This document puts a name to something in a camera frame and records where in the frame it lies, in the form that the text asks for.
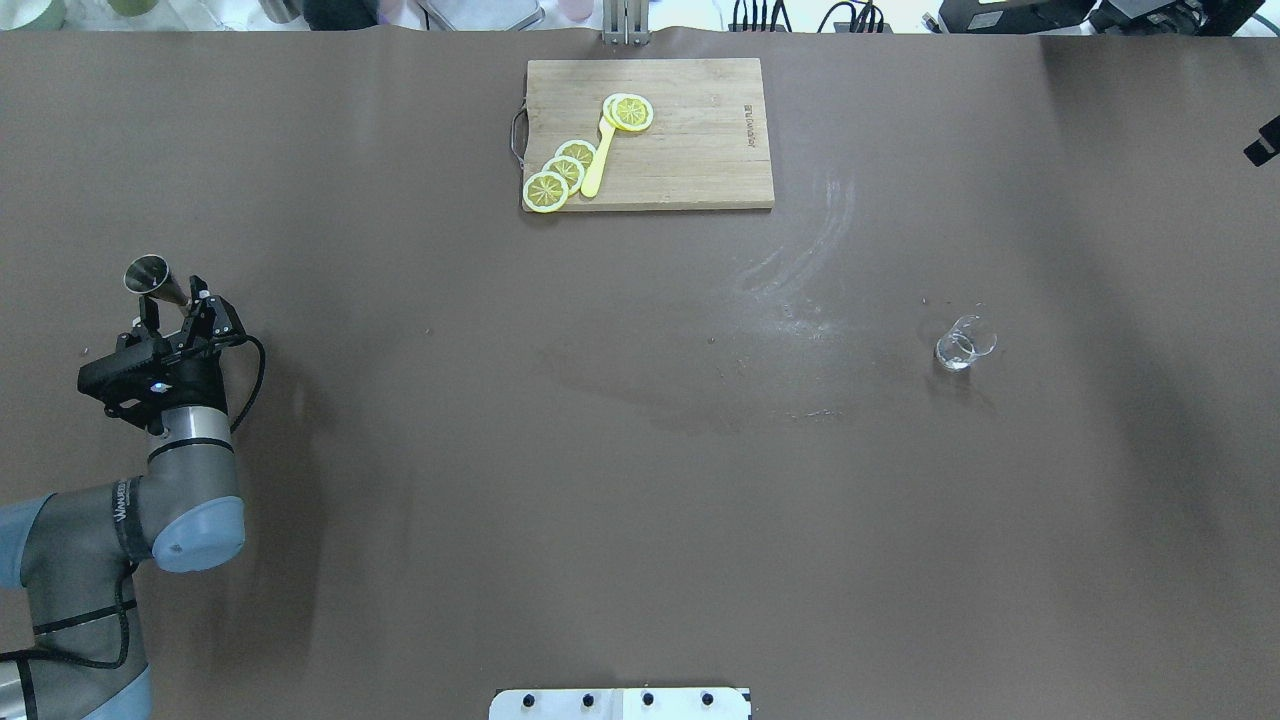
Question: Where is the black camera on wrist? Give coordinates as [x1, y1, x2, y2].
[77, 338, 172, 397]

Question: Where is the yellow plastic spoon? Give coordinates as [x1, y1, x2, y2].
[579, 109, 617, 199]

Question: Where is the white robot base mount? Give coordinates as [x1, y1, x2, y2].
[488, 685, 753, 719]

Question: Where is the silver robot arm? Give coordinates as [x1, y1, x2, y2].
[3, 275, 250, 719]

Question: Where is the lemon slice middle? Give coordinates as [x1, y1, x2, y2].
[543, 155, 588, 195]

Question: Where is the clear glass cup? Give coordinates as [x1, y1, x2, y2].
[934, 315, 998, 372]

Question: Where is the lemon slice outer end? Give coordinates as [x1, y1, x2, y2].
[521, 170, 572, 214]

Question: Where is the wooden cutting board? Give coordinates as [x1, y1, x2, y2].
[524, 58, 774, 213]

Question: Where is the lemon slice near spoon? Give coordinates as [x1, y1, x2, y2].
[556, 138, 596, 169]

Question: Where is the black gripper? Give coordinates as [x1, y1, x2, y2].
[86, 275, 247, 433]

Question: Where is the lemon slice on spoon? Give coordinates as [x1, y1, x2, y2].
[602, 94, 655, 132]

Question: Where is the aluminium frame post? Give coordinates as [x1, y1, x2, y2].
[602, 0, 650, 47]

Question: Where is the steel jigger measuring cup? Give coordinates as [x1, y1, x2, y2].
[122, 254, 191, 313]

